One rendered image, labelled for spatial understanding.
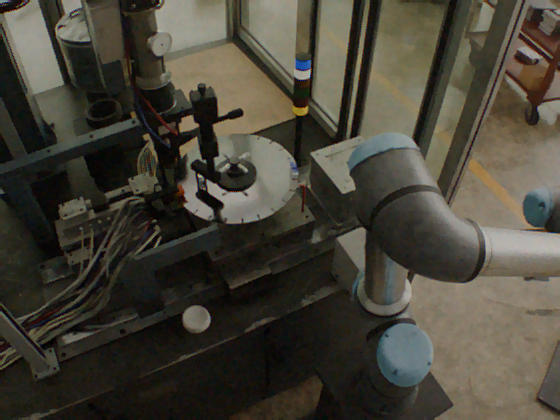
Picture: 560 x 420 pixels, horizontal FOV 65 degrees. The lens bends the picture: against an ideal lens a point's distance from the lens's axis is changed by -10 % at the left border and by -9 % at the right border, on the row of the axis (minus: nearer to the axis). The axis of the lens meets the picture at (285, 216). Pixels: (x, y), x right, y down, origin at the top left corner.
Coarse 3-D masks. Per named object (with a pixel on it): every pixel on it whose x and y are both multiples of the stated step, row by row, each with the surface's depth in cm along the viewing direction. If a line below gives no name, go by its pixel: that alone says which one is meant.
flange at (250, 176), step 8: (224, 160) 128; (248, 160) 128; (216, 168) 126; (248, 168) 126; (224, 176) 124; (232, 176) 124; (240, 176) 124; (248, 176) 124; (224, 184) 123; (232, 184) 123; (240, 184) 123; (248, 184) 123
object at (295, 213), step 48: (144, 48) 85; (144, 96) 94; (192, 240) 107; (240, 240) 125; (288, 240) 131; (48, 288) 124; (144, 288) 111; (192, 288) 126; (240, 288) 121; (96, 336) 116
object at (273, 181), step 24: (240, 144) 134; (264, 144) 134; (264, 168) 128; (288, 168) 128; (192, 192) 122; (216, 192) 122; (240, 192) 122; (264, 192) 122; (288, 192) 123; (216, 216) 117; (240, 216) 117; (264, 216) 117
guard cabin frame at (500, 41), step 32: (512, 0) 79; (352, 32) 132; (512, 32) 85; (64, 64) 184; (352, 64) 141; (480, 64) 93; (480, 96) 96; (352, 128) 153; (480, 128) 104; (448, 160) 114; (448, 192) 119
